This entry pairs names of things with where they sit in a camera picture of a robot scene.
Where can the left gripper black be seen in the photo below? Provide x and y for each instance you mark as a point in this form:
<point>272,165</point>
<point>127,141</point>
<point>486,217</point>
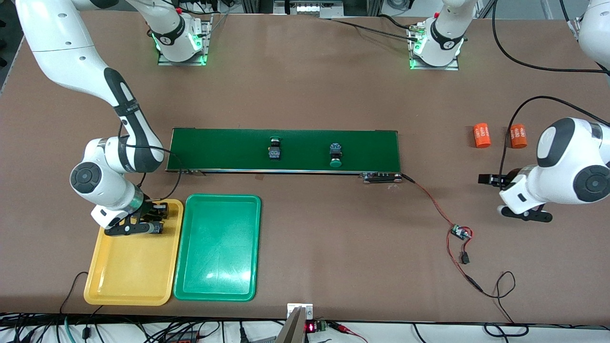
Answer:
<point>511,178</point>

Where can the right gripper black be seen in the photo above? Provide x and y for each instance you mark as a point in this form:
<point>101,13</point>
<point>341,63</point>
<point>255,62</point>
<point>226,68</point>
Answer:
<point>148,208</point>

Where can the orange cylinder marked 4680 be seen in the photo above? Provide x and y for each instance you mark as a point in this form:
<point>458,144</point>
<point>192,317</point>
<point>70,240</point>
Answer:
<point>482,136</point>
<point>518,136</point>

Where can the green mushroom push button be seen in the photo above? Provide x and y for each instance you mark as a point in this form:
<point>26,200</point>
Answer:
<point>336,163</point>
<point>275,153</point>

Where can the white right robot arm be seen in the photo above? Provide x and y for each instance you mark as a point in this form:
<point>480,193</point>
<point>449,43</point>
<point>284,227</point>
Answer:
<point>57,47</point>

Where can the yellow plastic tray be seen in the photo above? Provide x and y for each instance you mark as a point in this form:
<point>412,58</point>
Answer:
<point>133,267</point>

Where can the small black circuit board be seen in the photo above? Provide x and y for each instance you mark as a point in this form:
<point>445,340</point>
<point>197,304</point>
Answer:
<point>460,232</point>

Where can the green plastic tray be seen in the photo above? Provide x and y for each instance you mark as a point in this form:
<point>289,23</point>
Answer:
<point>217,247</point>

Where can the short lead with black plug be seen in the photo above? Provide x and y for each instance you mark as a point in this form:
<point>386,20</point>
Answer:
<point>465,259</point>

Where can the long red black power lead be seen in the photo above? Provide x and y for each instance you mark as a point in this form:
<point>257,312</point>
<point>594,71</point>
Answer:
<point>475,285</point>

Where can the green conveyor belt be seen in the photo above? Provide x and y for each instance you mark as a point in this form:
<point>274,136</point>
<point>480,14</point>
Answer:
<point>214,150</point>

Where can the grey metal wedge bar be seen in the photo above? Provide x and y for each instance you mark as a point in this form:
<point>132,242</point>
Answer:
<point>291,331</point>

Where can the red digit display module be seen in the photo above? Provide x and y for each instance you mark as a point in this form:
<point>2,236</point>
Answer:
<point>310,327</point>

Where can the red probe lead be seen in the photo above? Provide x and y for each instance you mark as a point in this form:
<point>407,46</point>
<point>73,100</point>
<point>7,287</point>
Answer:
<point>350,332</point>

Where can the small metal bracket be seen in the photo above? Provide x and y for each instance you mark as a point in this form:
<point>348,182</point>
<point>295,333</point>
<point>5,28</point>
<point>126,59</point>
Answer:
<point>307,309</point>

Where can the grey metal frame equipment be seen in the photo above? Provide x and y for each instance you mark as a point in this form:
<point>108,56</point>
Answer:
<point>305,7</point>

